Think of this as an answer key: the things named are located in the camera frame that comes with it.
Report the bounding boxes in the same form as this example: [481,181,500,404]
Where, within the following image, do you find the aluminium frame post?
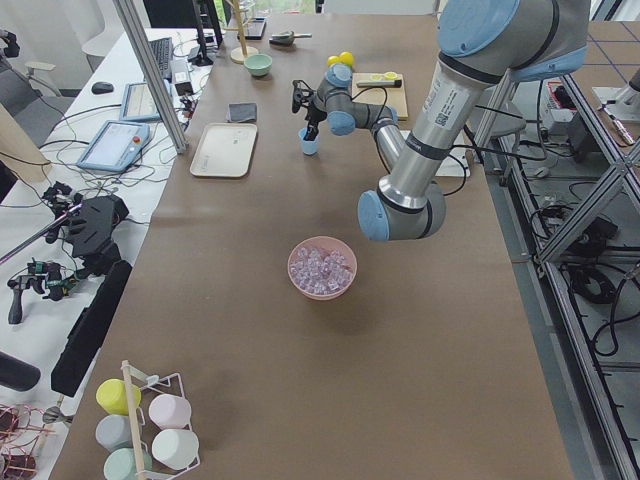
[113,0,188,154]

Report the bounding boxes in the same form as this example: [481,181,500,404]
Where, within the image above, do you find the black knife on board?
[356,79,403,89]

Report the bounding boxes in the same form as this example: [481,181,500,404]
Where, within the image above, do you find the black keyboard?
[148,37,173,80]

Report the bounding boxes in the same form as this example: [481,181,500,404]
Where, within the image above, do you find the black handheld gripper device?
[7,260,79,325]

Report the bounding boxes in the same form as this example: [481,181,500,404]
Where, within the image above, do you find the mint green bowl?
[244,53,273,78]

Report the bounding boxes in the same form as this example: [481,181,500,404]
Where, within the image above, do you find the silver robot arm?
[292,1,590,241]

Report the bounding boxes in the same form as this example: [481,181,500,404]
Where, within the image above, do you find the pink ribbed bowl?
[287,236,357,300]

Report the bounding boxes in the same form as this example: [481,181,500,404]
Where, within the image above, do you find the blue teach pendant tablet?
[76,120,150,173]

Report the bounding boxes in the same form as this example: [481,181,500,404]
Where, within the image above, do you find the metal ice scoop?
[269,31,313,47]

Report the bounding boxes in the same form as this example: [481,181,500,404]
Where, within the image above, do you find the white wire cup rack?
[121,360,201,479]

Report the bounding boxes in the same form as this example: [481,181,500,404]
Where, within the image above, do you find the clear ice cubes pile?
[289,246,354,296]

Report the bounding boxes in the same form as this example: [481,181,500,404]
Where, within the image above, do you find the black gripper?
[305,97,326,140]

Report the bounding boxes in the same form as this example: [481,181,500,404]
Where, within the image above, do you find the white cup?
[152,429,199,470]

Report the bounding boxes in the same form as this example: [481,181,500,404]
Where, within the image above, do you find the beige plastic tray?
[190,123,258,179]

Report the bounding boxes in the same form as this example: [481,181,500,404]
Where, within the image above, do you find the black computer mouse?
[91,81,114,95]

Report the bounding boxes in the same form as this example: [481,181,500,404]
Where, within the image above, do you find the light blue cup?
[298,127,319,156]

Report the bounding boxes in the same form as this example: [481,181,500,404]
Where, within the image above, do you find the wooden mug tree stand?
[227,0,259,65]

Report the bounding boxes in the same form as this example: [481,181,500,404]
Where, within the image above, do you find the yellow cup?
[95,379,129,416]

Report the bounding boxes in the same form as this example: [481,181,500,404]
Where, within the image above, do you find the wooden cutting board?
[351,72,409,120]

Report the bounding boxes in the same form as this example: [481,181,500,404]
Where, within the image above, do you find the pink cup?
[149,394,192,429]

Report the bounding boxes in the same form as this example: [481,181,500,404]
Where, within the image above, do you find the grey folded cloth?
[226,102,257,123]

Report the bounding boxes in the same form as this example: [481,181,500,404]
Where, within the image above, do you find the grey cup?
[95,414,133,452]

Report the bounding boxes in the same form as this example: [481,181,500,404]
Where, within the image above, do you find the yellow lemon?
[327,55,341,67]
[338,51,355,68]

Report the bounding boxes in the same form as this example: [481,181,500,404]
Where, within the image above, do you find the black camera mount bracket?
[291,79,315,114]

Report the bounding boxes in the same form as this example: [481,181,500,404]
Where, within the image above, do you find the mint green cup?
[103,448,137,480]

